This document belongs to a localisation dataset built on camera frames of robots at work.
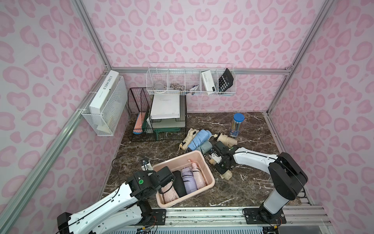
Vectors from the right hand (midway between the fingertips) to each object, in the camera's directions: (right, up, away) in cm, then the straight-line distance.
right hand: (219, 168), depth 90 cm
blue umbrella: (-10, +19, +8) cm, 23 cm away
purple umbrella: (-18, -5, -9) cm, 21 cm away
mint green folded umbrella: (-8, +12, +6) cm, 16 cm away
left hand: (-33, -1, -16) cm, 37 cm away
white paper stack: (-34, +39, +3) cm, 51 cm away
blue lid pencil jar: (+11, +30, 0) cm, 32 cm away
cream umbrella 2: (+7, +15, +8) cm, 19 cm away
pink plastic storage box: (-26, +2, 0) cm, 26 cm away
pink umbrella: (-29, -8, -16) cm, 34 cm away
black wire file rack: (-53, +41, +11) cm, 68 cm away
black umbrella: (-24, -7, -8) cm, 26 cm away
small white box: (-7, +54, +2) cm, 54 cm away
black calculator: (+4, +54, +2) cm, 54 cm away
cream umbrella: (-21, +14, +6) cm, 26 cm away
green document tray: (-34, +26, +3) cm, 43 cm away
